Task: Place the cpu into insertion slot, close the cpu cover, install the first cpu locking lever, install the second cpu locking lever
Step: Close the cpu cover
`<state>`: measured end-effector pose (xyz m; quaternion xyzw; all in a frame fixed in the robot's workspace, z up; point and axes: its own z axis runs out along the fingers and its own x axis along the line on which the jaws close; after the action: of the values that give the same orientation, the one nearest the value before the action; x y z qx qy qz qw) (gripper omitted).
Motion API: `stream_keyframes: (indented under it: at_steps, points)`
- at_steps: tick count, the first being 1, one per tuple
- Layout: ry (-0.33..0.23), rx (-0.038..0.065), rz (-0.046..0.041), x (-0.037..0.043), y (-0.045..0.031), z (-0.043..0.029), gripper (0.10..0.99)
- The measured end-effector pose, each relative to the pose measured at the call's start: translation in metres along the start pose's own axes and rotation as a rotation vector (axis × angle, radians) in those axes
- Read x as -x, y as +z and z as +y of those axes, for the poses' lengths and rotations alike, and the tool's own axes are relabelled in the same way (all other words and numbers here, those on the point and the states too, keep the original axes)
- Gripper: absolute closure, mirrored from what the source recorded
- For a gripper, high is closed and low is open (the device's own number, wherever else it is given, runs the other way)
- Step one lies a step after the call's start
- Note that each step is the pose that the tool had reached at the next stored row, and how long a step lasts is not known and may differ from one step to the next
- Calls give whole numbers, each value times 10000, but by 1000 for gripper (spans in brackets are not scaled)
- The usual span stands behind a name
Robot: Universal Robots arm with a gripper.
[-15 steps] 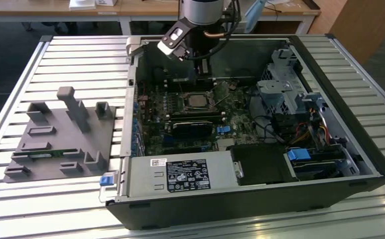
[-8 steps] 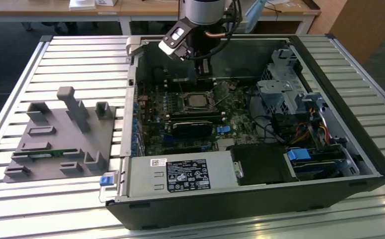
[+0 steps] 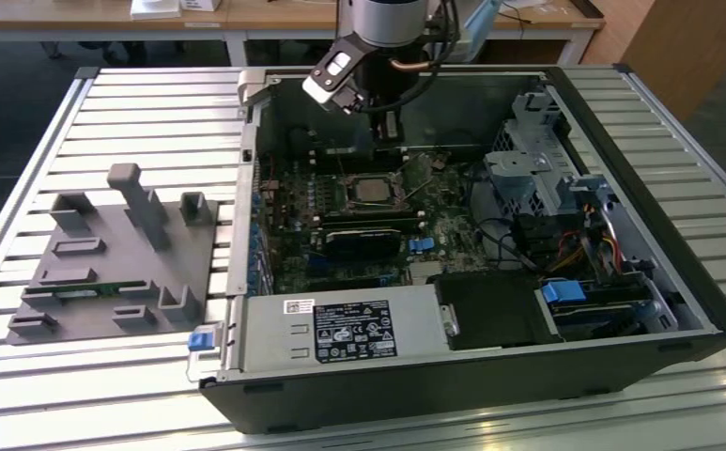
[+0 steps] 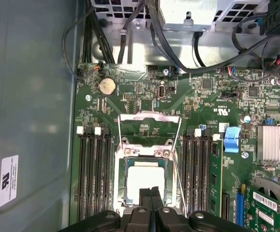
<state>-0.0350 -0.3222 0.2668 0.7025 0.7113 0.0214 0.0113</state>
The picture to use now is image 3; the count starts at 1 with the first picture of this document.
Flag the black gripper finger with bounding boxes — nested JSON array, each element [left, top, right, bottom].
[[372, 111, 405, 142]]

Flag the metal socket cover frame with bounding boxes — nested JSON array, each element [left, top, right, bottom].
[[398, 150, 452, 201]]

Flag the silver CPU plate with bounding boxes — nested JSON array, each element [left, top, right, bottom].
[[353, 177, 397, 204]]

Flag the black RAM slot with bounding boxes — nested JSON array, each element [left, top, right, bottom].
[[322, 218, 420, 227], [322, 210, 420, 218], [322, 214, 420, 223]]

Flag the black plastic bay cover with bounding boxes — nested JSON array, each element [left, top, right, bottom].
[[428, 270, 565, 352]]

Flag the green motherboard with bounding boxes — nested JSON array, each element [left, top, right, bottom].
[[246, 149, 509, 295]]

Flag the grey metal drive cage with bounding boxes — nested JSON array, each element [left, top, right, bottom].
[[482, 91, 613, 220]]

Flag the black graphics card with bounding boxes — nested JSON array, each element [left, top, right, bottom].
[[322, 226, 405, 258]]

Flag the silver chipset heatsink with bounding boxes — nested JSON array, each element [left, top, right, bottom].
[[409, 260, 449, 285]]

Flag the plain white box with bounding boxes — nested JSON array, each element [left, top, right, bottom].
[[130, 0, 183, 22]]

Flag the hard disk in blue carrier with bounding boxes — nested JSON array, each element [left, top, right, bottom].
[[538, 279, 637, 325]]

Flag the silver power supply unit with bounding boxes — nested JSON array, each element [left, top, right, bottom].
[[237, 284, 452, 372]]

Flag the wooden cabinet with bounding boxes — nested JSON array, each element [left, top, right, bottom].
[[578, 0, 726, 122]]

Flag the grey parts rack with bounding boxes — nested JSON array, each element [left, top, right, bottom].
[[6, 163, 223, 348]]

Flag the green RAM stick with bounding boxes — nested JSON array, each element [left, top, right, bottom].
[[53, 280, 151, 300]]

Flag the black PC case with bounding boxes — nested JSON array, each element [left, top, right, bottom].
[[198, 64, 726, 436]]

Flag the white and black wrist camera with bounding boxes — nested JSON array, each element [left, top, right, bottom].
[[301, 35, 377, 117]]

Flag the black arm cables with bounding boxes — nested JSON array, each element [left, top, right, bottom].
[[362, 0, 468, 114]]

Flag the coloured power wire bundle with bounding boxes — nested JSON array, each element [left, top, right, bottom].
[[550, 201, 628, 283]]

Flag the wooden desk with white frame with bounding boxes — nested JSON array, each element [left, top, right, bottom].
[[0, 0, 609, 67]]

